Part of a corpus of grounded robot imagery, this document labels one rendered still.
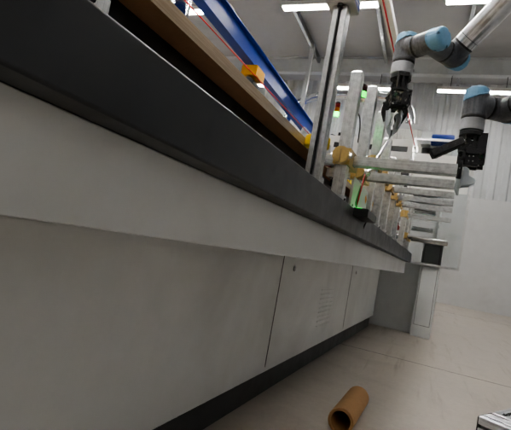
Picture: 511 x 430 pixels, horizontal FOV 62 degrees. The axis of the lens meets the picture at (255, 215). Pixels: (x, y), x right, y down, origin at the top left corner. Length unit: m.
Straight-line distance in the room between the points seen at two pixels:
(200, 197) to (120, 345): 0.37
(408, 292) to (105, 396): 3.54
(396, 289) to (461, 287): 6.25
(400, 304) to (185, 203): 3.70
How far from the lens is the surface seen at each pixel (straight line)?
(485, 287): 10.42
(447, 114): 11.01
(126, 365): 0.89
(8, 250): 0.65
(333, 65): 1.11
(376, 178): 1.57
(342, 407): 1.49
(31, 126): 0.40
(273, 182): 0.72
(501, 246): 10.48
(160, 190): 0.52
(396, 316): 4.19
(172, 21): 0.79
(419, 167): 1.30
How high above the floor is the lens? 0.53
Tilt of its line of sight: 4 degrees up
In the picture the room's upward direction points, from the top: 10 degrees clockwise
